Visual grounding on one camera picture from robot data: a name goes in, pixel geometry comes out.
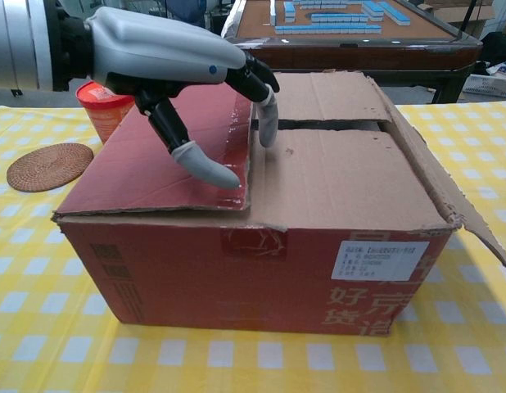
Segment brown wooden mahjong table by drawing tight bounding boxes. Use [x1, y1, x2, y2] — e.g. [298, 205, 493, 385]
[220, 0, 483, 104]

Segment round woven rattan coaster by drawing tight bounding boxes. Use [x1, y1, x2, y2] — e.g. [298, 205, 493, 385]
[6, 142, 94, 192]

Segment black bag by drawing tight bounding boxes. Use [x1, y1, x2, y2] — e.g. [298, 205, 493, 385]
[480, 31, 506, 77]

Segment yellow white checked tablecloth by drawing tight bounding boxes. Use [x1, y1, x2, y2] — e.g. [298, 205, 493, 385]
[0, 100, 506, 393]

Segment white plastic basket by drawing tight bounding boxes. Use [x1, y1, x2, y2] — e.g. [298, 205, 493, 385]
[461, 73, 506, 100]

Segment red-brown cardboard shipping box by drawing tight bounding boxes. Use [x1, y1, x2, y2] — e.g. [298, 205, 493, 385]
[51, 70, 506, 339]

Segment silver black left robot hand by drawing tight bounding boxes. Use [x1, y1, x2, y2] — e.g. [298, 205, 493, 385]
[83, 6, 281, 190]

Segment orange canister with lid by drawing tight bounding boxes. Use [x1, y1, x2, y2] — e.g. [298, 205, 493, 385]
[75, 79, 135, 145]

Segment blue mahjong tile row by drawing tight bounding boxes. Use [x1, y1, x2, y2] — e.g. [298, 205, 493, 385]
[270, 0, 297, 24]
[289, 0, 363, 10]
[274, 25, 383, 35]
[361, 0, 409, 25]
[309, 14, 371, 23]

